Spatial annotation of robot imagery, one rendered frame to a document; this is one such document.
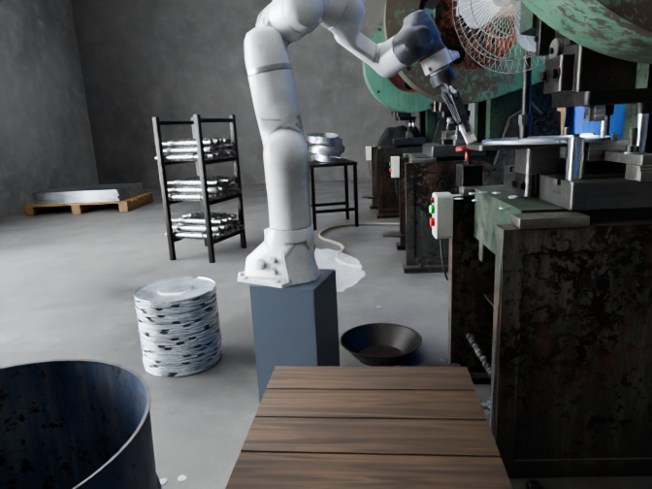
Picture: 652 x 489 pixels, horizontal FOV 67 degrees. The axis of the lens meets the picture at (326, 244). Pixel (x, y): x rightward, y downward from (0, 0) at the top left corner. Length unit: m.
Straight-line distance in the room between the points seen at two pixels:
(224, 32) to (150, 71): 1.29
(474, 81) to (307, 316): 1.72
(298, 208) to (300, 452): 0.63
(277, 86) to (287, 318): 0.57
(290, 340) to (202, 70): 7.11
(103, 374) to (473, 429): 0.62
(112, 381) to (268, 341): 0.53
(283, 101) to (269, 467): 0.81
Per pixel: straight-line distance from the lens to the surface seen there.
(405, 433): 0.87
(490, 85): 2.67
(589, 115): 1.38
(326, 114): 7.87
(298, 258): 1.27
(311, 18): 1.26
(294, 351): 1.32
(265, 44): 1.25
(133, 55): 8.55
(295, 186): 1.22
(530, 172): 1.30
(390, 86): 4.33
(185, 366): 1.87
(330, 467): 0.80
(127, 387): 0.89
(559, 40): 1.40
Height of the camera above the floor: 0.84
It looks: 13 degrees down
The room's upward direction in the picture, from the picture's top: 3 degrees counter-clockwise
